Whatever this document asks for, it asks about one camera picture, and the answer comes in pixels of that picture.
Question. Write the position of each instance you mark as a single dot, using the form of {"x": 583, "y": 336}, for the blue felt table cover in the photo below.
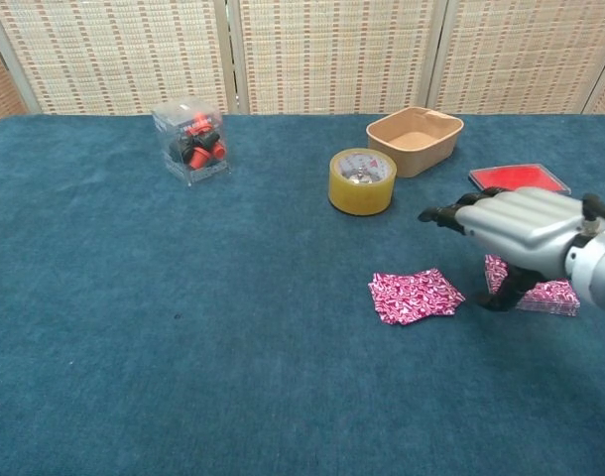
{"x": 183, "y": 322}

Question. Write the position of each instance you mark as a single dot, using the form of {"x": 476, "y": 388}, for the clear box with red parts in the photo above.
{"x": 193, "y": 144}

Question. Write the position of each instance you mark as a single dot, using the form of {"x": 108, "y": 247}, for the red ink pad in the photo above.
{"x": 516, "y": 176}

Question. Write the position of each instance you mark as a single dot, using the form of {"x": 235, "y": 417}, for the small silver metal object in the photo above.
{"x": 360, "y": 173}

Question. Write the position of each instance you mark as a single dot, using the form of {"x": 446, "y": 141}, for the yellow packing tape roll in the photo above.
{"x": 362, "y": 198}

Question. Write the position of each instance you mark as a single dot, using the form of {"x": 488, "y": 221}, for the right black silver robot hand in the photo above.
{"x": 520, "y": 223}

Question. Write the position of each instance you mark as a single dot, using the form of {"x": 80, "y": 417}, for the brown paper tray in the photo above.
{"x": 411, "y": 149}

